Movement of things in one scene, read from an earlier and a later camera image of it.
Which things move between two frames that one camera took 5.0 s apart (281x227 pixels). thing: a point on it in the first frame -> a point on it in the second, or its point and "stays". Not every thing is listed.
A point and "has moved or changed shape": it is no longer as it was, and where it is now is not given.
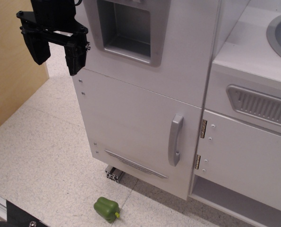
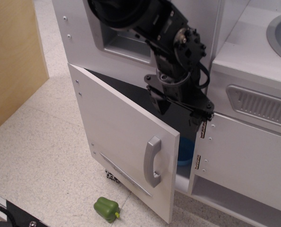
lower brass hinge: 198,161 stays
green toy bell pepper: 107,209 stays
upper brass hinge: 203,128 stays
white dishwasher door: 251,161 stays
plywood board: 14,76 stays
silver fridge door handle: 174,155 -> 153,146
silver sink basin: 279,36 stays
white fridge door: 153,135 has moved or changed shape
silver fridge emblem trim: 133,164 -> 126,175
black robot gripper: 56,21 -> 183,88
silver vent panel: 274,108 stays
